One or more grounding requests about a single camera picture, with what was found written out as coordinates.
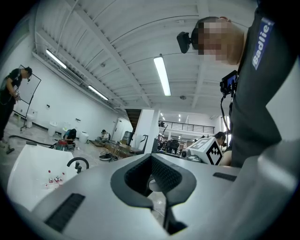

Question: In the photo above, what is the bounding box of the white bathtub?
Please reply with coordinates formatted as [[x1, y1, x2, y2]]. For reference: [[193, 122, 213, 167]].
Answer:
[[6, 143, 75, 211]]

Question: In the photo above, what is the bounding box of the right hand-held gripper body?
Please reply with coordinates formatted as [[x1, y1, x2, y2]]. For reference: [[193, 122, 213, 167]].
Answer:
[[181, 137, 225, 165]]

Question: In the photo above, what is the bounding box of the ceiling tube light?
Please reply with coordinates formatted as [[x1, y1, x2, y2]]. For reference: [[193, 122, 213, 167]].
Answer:
[[45, 48, 68, 69], [153, 55, 172, 97], [87, 85, 110, 101]]

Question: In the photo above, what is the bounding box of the person's right forearm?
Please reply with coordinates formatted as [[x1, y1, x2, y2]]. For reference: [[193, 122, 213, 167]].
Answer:
[[219, 150, 233, 167]]

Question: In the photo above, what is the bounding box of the black chest monitor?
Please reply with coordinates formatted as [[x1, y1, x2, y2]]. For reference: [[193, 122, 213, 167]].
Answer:
[[219, 69, 240, 98]]

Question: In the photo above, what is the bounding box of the pile of red-label bottles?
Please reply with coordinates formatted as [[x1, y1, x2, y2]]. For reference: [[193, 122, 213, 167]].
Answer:
[[44, 169, 66, 190]]

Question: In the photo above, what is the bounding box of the black head camera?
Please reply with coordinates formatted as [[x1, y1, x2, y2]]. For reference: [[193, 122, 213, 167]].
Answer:
[[176, 31, 195, 54]]

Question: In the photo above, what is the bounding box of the person's head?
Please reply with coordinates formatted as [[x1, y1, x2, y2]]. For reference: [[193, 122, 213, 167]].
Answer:
[[191, 15, 246, 67]]

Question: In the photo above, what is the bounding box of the black upright floor stand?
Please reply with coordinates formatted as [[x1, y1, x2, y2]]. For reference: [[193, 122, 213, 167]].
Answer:
[[139, 134, 149, 155]]

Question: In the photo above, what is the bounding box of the person's black t-shirt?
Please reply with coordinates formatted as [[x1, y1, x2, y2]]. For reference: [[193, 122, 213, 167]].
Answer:
[[228, 0, 300, 168]]

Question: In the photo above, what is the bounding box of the whiteboard on black stand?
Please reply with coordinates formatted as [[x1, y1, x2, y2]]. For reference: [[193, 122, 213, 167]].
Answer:
[[13, 64, 42, 132]]

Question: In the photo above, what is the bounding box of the black curved faucet spout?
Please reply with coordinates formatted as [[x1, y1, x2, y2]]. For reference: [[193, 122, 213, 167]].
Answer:
[[66, 156, 90, 171]]

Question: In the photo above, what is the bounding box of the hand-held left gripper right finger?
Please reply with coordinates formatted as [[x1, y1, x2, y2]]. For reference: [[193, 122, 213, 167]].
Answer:
[[151, 153, 241, 240]]

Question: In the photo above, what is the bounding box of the brown staircase underside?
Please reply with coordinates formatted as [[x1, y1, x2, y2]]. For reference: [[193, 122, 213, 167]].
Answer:
[[125, 108, 143, 130]]

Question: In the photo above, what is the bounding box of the large water jug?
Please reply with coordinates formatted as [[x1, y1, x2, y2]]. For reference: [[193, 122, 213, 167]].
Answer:
[[122, 131, 134, 145]]

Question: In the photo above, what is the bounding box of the black chest cable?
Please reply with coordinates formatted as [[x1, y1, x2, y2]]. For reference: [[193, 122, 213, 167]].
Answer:
[[219, 95, 234, 141]]

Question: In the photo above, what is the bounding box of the black vacuum hose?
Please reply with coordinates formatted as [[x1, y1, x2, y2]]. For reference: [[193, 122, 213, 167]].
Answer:
[[6, 134, 57, 155]]

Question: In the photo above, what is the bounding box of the wooden table with black legs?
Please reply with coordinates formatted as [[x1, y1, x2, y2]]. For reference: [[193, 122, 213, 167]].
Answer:
[[109, 141, 144, 163]]

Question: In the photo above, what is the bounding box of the wooden floor platform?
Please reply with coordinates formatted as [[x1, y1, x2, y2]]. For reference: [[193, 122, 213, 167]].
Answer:
[[90, 138, 111, 148]]

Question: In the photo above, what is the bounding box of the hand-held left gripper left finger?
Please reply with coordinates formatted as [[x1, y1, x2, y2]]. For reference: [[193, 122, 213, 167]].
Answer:
[[31, 153, 169, 240]]

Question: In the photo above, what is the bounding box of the black mezzanine railing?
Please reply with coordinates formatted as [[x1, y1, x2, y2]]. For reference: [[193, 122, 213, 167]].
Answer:
[[158, 120, 216, 133]]

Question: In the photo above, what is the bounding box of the white door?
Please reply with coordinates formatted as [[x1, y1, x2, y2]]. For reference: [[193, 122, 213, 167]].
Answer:
[[111, 117, 126, 142]]

